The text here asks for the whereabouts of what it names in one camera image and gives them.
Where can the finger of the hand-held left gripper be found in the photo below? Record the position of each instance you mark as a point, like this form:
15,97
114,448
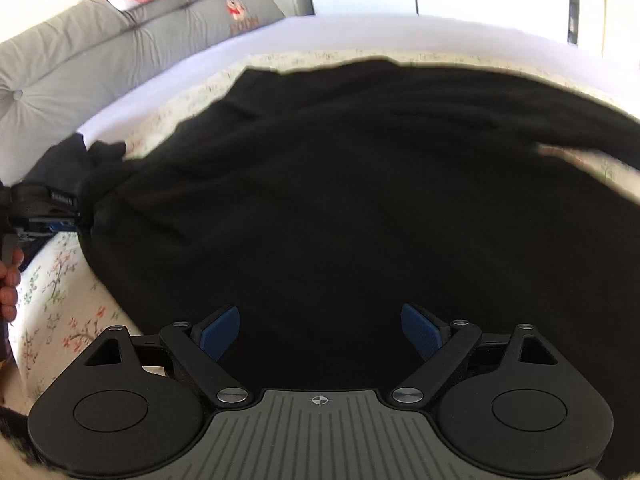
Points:
55,199
57,224

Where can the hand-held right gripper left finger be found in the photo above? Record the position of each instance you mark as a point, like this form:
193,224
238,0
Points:
221,331

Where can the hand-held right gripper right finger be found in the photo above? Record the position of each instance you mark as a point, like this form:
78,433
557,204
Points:
421,332

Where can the black pants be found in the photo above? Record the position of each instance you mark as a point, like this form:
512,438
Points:
325,185

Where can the person's left hand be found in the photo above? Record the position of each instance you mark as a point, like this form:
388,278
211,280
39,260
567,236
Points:
9,280

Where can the floral bed sheet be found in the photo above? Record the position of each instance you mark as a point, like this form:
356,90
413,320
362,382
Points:
55,285

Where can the grey padded headboard cushion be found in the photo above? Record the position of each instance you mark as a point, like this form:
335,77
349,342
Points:
75,60

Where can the lilac bed sheet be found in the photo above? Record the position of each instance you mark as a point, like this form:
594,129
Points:
350,35

